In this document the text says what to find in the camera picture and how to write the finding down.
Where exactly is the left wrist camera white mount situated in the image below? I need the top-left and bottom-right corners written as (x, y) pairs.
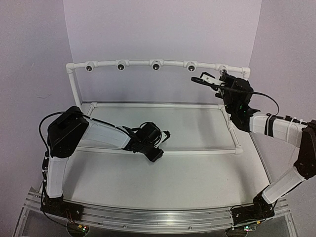
top-left (154, 130), bottom-right (171, 148)

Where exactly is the black camera cable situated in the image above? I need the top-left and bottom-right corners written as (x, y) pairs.
top-left (38, 111), bottom-right (72, 193)
top-left (191, 76), bottom-right (281, 117)

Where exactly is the black left camera cable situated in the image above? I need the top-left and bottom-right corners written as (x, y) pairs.
top-left (38, 111), bottom-right (72, 193)

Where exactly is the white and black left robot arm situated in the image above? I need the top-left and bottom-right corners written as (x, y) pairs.
top-left (40, 106), bottom-right (170, 220)

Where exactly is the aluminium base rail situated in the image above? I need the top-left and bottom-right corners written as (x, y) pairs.
top-left (13, 192), bottom-right (297, 237)

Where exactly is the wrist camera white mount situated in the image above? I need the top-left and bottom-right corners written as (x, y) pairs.
top-left (199, 72), bottom-right (225, 93)
top-left (154, 130), bottom-right (171, 148)

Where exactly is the white PVC pipe frame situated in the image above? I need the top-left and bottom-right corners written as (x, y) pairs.
top-left (66, 59), bottom-right (251, 156)

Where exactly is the black right camera cable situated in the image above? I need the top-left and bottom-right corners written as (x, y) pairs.
top-left (191, 76), bottom-right (281, 117)

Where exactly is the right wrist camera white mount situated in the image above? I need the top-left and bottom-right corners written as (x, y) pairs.
top-left (199, 72), bottom-right (225, 93)

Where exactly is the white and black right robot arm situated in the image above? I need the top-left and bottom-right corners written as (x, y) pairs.
top-left (218, 71), bottom-right (316, 226)

